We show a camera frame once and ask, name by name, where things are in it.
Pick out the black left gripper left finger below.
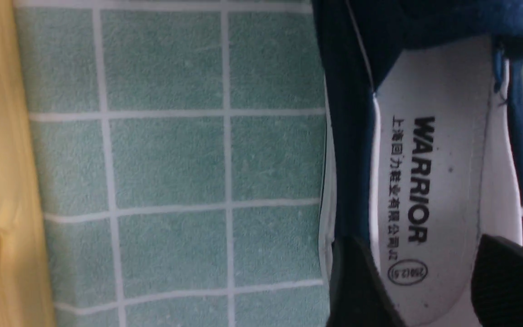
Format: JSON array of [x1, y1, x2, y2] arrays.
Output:
[[326, 237, 405, 327]]

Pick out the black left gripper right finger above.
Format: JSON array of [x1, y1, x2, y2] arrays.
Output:
[[471, 234, 523, 327]]

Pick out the navy slip-on shoe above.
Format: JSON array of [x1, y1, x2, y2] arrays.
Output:
[[311, 0, 523, 327]]

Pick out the green checkered tablecloth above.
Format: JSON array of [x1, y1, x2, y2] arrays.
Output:
[[13, 0, 330, 327]]

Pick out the right yellow slide sandal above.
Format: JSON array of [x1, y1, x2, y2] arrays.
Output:
[[0, 0, 56, 327]]

